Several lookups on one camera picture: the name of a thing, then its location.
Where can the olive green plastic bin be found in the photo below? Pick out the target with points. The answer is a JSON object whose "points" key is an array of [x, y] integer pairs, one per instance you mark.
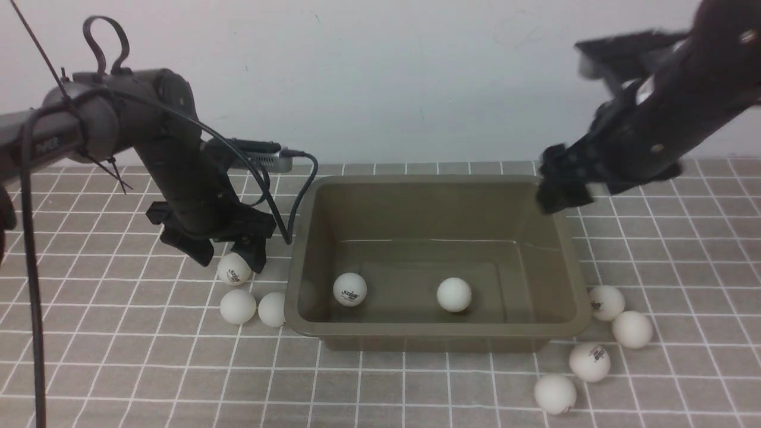
{"points": [[405, 234]]}

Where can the white ball frontmost right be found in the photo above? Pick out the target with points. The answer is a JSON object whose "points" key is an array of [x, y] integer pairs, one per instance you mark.
{"points": [[555, 394]]}

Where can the plain white ping-pong ball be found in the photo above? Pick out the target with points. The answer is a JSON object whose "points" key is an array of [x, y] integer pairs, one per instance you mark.
{"points": [[237, 307]]}

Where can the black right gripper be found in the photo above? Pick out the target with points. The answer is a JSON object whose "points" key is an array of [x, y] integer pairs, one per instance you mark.
{"points": [[567, 171]]}

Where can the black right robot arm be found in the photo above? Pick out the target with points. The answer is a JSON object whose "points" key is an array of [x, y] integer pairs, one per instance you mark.
{"points": [[670, 92]]}

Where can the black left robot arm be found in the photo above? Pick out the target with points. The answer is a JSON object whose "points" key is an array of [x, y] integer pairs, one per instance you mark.
{"points": [[153, 112]]}

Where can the grey checkered tablecloth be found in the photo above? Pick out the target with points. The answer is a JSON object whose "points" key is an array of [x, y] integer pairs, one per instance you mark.
{"points": [[134, 338]]}

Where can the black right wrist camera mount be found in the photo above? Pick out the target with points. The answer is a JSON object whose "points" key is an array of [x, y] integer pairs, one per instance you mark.
{"points": [[625, 57]]}

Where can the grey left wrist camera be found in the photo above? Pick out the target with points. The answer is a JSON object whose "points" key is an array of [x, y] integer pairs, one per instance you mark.
{"points": [[267, 154]]}

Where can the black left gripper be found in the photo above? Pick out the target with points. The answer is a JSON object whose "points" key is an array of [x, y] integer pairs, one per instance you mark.
{"points": [[200, 205]]}

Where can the white ball with logo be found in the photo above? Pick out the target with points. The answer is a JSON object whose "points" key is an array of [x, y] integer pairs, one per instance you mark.
{"points": [[233, 270], [607, 302]]}

